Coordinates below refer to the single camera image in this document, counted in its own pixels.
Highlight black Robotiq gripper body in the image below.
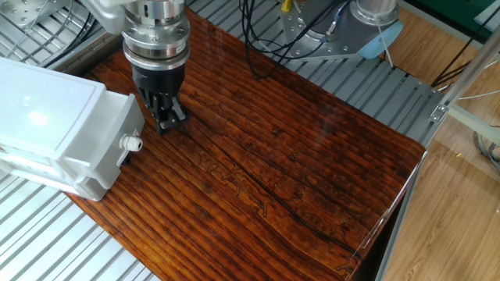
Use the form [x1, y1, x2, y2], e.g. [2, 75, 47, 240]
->
[131, 62, 187, 109]

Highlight thin white cable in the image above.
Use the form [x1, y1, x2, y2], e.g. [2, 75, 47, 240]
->
[373, 14, 395, 68]

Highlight black cables by aluminium plate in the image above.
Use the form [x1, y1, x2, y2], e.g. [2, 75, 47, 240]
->
[19, 10, 95, 68]

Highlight black gripper cable bundle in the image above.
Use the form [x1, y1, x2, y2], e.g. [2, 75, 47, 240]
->
[239, 0, 352, 80]

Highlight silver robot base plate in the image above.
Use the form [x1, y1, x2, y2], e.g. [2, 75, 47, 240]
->
[278, 0, 366, 62]

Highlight blue cable with metal plug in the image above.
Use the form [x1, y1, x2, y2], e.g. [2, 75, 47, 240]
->
[323, 0, 352, 43]

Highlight pale frame crossbar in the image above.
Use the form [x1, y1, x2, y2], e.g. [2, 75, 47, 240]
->
[448, 105, 500, 146]

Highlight grey cable bundle on floor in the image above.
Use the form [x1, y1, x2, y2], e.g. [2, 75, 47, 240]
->
[473, 125, 500, 175]

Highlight white drawer with round knob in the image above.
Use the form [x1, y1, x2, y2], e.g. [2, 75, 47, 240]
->
[87, 89, 146, 192]

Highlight white plastic drawer cabinet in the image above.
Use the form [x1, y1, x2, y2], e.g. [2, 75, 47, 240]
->
[0, 57, 146, 202]

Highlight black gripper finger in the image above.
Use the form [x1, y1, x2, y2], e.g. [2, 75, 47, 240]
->
[149, 93, 184, 136]
[170, 94, 191, 123]

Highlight aluminium frame post with bracket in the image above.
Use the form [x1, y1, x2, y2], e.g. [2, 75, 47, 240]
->
[429, 26, 500, 123]

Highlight perforated aluminium plate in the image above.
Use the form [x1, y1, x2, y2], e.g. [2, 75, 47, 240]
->
[0, 0, 72, 30]

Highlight brown wood-grain board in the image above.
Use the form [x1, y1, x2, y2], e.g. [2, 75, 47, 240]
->
[66, 7, 427, 281]

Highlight black cables by frame post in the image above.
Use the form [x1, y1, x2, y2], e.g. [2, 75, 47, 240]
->
[430, 7, 500, 89]

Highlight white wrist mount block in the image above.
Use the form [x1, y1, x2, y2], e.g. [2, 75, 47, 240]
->
[80, 0, 132, 35]

